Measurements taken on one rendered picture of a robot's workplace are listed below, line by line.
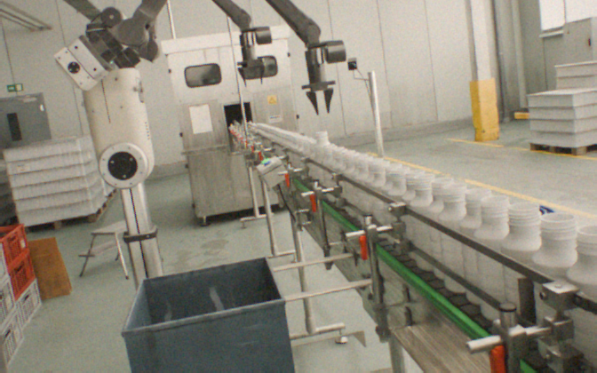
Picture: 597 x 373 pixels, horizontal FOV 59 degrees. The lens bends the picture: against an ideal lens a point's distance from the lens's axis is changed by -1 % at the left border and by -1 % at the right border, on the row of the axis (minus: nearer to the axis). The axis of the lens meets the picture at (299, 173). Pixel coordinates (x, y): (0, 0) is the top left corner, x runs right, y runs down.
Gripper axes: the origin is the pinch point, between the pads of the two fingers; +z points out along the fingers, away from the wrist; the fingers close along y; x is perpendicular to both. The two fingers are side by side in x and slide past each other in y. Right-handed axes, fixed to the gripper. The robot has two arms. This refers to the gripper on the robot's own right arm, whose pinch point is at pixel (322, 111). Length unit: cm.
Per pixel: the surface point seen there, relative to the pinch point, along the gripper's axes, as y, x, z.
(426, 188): -2, -82, 13
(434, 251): -4, -87, 23
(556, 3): 699, 838, -113
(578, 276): -4, -122, 16
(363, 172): -2.8, -47.0, 14.1
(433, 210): -3, -87, 16
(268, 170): -18.8, 12.8, 16.9
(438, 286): -5, -89, 28
